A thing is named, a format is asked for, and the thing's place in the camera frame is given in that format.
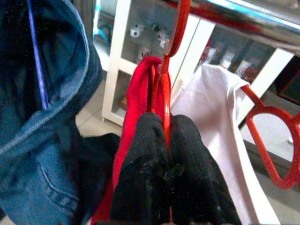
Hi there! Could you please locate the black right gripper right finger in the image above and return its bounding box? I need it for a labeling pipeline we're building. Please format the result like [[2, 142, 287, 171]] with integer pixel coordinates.
[[168, 114, 242, 225]]

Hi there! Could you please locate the red wire hanger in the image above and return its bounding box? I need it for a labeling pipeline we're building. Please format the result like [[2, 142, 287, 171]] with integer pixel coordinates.
[[147, 0, 192, 150]]

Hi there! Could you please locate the blue denim jacket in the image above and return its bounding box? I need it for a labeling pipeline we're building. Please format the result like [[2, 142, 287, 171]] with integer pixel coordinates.
[[0, 0, 120, 225]]

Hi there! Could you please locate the red plastic hanger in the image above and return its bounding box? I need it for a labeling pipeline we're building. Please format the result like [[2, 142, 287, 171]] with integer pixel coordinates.
[[240, 84, 300, 190]]

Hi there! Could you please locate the grey curtain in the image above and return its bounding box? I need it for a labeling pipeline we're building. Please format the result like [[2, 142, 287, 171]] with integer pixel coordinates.
[[71, 0, 98, 45]]

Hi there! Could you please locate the chrome clothes rack black stand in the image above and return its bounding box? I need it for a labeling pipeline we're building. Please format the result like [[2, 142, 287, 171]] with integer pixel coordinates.
[[161, 0, 300, 51]]

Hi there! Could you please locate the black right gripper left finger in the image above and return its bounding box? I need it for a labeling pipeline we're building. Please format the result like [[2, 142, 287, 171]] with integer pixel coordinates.
[[110, 112, 171, 225]]

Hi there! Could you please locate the white printed T-shirt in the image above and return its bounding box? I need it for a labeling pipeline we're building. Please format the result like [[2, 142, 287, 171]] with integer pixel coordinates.
[[171, 63, 281, 225]]

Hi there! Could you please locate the long red garment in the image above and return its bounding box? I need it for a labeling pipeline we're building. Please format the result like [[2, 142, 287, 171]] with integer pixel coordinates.
[[90, 56, 173, 225]]

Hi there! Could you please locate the black box gold label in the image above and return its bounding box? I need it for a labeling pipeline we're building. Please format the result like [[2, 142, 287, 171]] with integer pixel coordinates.
[[273, 55, 300, 106]]

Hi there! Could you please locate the white glass door cabinet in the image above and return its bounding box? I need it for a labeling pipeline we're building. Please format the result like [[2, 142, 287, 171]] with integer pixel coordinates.
[[100, 0, 296, 132]]

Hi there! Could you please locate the purple plastic hanger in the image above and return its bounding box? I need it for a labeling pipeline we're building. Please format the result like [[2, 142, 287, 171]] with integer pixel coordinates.
[[25, 0, 50, 111]]

